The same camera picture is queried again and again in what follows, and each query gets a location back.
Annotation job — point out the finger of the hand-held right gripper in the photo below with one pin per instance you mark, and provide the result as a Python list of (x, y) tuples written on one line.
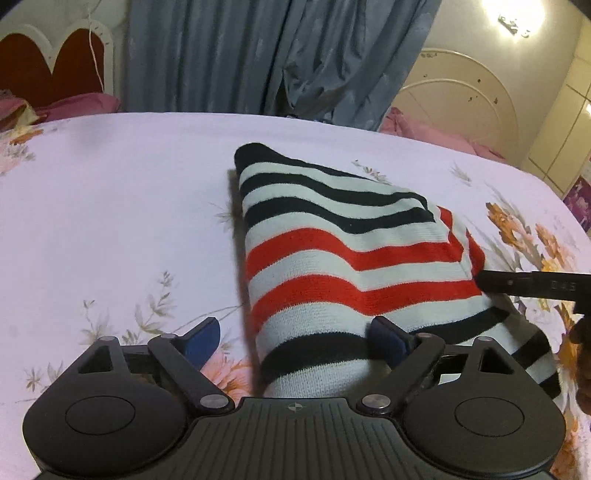
[(517, 282)]

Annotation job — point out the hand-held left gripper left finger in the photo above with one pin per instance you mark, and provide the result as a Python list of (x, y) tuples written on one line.
[(203, 341)]

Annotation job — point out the red headboard with white frame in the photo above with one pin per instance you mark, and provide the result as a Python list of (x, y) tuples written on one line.
[(27, 60)]

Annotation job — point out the floral lilac bedsheet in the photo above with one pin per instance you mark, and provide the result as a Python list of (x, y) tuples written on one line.
[(115, 184)]

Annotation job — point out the blue-grey curtain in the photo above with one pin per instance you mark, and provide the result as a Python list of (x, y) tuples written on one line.
[(207, 55)]

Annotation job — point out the person's right hand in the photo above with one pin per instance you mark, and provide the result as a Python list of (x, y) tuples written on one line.
[(582, 332)]

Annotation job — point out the purple printed object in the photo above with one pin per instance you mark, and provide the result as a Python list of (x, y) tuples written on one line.
[(579, 198)]

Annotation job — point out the cream round headboard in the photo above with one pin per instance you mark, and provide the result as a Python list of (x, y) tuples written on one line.
[(461, 106)]

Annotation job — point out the cream wardrobe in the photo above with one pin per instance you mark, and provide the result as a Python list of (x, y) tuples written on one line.
[(563, 115)]

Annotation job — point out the striped knit sweater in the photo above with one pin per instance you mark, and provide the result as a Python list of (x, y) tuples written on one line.
[(346, 258)]

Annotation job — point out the light pink pillow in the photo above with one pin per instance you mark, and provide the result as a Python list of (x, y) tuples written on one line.
[(429, 134)]

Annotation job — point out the wall lamp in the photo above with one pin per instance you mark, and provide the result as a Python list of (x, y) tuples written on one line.
[(513, 24)]

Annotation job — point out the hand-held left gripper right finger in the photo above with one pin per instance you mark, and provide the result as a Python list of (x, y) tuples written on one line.
[(388, 341)]

